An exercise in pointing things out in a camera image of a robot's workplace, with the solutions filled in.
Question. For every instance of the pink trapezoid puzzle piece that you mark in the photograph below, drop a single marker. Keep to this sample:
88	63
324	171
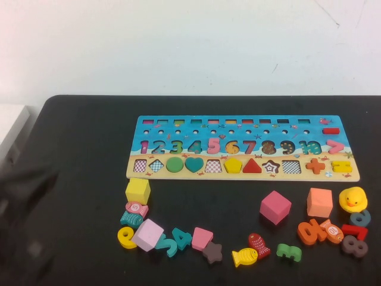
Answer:
201	238

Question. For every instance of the yellow cube block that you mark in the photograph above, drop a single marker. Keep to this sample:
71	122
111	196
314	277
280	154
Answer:
137	190

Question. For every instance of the light pink cube block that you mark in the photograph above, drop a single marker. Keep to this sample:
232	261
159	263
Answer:
147	235

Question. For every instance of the teal heart puzzle piece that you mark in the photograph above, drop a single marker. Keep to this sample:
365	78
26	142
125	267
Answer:
194	164

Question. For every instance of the salmon cube block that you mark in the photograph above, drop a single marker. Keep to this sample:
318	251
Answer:
319	202

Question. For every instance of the brown number eight piece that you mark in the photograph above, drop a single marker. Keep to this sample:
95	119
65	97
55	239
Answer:
344	247

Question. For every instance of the brown star puzzle piece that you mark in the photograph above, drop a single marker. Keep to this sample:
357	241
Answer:
213	253

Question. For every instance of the red triangle puzzle piece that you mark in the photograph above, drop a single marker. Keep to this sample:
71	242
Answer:
252	167

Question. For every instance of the pink number five piece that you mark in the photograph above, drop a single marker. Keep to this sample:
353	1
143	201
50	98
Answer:
216	148

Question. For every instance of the pink greater-than sign piece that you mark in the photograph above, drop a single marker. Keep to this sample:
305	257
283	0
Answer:
338	146

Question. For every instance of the teal number five piece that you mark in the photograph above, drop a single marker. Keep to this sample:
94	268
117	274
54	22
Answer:
170	250

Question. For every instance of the yellow wooden fish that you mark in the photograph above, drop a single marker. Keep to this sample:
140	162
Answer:
244	256

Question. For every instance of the red number seven piece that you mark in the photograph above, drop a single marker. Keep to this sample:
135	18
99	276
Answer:
353	229

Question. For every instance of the teal striped wooden fish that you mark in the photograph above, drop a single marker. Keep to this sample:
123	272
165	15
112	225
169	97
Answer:
131	220

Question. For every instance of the red minus sign piece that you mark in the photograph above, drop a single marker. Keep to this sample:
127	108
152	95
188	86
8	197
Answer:
331	131

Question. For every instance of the pink fish with five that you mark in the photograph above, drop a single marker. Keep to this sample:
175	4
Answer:
136	208

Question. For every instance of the yellow equals sign piece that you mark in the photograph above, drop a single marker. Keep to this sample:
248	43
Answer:
341	167

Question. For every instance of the yellow rubber duck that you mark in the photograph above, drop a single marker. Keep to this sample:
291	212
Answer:
353	196

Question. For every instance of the white shelf ledge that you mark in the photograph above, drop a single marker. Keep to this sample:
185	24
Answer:
12	125

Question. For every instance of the blue wooden number puzzle board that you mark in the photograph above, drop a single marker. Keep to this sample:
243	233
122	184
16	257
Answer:
312	125

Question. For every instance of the yellow pentagon puzzle piece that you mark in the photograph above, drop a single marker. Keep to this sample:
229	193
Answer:
233	166

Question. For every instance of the grey-blue number piece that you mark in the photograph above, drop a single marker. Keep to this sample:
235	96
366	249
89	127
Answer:
366	218

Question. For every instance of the green circle puzzle piece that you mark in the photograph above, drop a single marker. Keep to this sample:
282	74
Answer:
174	164

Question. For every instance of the orange fish with ten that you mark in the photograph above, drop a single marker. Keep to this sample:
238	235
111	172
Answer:
332	231

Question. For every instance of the yellow number six piece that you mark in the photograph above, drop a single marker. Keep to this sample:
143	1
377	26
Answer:
123	239

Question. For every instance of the orange number piece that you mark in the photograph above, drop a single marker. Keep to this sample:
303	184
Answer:
304	232

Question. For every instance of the red wooden fish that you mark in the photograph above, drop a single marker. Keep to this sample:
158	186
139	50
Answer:
259	245

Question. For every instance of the orange plus sign piece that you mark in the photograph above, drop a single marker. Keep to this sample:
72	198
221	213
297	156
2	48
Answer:
316	165

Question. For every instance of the teal number four piece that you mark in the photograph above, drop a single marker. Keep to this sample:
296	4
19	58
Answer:
181	238

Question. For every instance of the green number three piece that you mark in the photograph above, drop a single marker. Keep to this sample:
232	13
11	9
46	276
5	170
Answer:
282	251

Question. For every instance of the magenta cube block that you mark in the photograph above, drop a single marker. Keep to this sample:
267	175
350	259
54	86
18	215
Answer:
274	208

